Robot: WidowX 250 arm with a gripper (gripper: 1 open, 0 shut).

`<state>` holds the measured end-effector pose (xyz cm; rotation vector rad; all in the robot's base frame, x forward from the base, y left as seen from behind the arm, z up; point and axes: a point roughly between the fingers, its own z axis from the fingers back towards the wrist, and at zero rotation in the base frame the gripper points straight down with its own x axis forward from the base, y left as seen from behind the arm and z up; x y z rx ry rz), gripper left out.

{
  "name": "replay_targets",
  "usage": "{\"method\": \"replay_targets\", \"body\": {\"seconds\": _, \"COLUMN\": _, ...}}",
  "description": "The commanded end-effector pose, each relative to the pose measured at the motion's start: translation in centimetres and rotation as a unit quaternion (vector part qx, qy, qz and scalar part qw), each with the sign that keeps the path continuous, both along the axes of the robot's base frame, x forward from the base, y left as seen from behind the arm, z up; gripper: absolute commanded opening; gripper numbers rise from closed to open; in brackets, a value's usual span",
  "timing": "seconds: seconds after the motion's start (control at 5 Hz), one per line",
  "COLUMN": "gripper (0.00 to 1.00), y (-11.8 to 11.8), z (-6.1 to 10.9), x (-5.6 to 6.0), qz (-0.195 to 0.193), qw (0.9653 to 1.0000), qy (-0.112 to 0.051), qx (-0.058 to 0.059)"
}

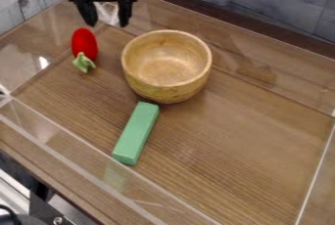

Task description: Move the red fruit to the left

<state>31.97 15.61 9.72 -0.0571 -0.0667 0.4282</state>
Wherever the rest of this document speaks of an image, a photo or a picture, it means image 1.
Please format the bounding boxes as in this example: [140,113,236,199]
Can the red plush fruit green stem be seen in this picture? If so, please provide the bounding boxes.
[72,27,98,73]

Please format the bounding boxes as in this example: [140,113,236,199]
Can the light wooden bowl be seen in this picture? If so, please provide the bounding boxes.
[121,29,214,104]

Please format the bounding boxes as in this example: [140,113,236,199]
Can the clear acrylic tray walls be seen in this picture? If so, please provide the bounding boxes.
[0,0,335,225]

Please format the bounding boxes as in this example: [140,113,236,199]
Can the green rectangular block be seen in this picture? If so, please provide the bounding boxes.
[112,102,160,165]

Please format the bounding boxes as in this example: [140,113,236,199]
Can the clear acrylic corner bracket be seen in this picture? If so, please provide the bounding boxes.
[94,2,120,25]

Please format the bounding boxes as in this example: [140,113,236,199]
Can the black metal table bracket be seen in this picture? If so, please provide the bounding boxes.
[29,193,76,225]

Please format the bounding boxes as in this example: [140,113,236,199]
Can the black cable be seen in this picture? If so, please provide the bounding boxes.
[0,203,22,225]

